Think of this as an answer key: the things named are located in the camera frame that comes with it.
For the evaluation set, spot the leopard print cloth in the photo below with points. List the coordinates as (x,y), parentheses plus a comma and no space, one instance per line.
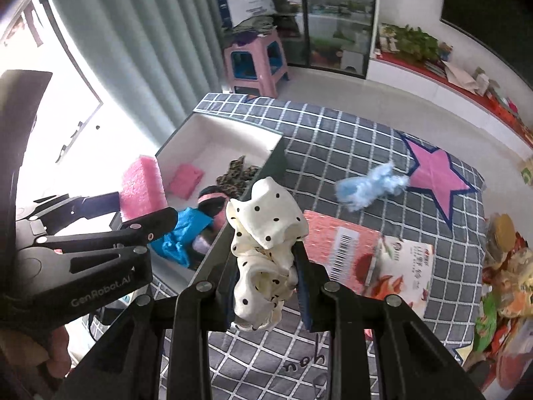
(237,177)

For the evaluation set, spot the low cabinet with red top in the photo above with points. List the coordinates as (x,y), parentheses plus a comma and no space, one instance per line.
(437,91)

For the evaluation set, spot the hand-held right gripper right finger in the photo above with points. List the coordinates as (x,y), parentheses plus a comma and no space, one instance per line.
(310,300)

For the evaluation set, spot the white-lined storage box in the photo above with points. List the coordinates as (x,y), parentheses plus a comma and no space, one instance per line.
(216,141)

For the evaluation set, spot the pink foam sponge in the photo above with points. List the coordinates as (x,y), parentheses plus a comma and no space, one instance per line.
(141,189)

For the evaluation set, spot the pink plastic stool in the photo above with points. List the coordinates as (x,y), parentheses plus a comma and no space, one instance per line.
(254,66)

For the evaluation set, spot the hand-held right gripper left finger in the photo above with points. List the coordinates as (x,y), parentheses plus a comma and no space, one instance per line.
(216,300)

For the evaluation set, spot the white polka dot cloth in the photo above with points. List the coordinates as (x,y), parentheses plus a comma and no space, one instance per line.
(266,216)

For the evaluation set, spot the green potted plants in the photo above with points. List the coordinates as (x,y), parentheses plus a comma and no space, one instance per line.
(412,41)

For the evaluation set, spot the black television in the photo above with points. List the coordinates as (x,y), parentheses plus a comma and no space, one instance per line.
(487,4)

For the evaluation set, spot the glass door cabinet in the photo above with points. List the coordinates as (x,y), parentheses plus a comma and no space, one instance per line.
(337,16)

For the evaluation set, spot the brown paper bag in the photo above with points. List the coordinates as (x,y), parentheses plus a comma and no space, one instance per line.
(464,77)

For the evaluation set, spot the pile of snack packets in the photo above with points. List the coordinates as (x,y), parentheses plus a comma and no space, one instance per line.
(504,283)

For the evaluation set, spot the light blue fluffy cloth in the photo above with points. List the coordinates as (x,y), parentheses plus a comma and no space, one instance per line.
(370,187)

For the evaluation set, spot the yellow-green packet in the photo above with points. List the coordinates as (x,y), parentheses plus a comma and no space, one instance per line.
(526,175)

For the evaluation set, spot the grey-green curtain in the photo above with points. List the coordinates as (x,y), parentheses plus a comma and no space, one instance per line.
(137,41)

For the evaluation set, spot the black and pink cloth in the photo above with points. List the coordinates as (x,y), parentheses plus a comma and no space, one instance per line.
(214,206)

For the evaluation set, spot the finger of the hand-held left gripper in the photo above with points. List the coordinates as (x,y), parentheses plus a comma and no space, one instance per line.
(91,206)
(137,231)

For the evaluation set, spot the pink snack box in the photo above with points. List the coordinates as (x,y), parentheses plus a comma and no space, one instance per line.
(374,258)

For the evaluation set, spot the checked blanket with pink star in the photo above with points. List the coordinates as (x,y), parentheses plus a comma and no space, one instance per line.
(354,141)

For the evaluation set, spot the person's left hand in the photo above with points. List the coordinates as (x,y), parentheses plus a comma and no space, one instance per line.
(58,354)

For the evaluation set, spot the dark clothes pile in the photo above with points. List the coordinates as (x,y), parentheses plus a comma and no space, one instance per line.
(258,29)

